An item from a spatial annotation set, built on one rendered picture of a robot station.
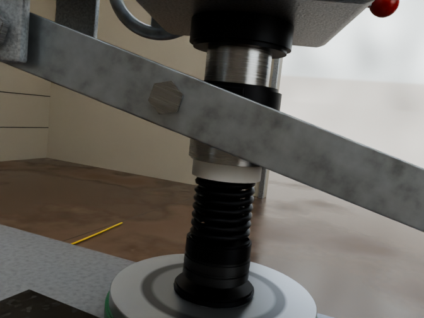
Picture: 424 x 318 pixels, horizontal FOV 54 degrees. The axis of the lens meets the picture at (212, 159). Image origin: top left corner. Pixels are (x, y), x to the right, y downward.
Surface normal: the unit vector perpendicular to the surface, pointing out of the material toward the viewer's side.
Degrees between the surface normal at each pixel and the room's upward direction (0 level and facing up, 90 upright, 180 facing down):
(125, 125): 90
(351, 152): 90
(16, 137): 90
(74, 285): 0
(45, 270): 0
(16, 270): 0
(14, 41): 90
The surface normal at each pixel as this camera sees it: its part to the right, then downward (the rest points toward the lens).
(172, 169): -0.40, 0.07
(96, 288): 0.11, -0.99
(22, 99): 0.91, 0.14
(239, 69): 0.01, 0.11
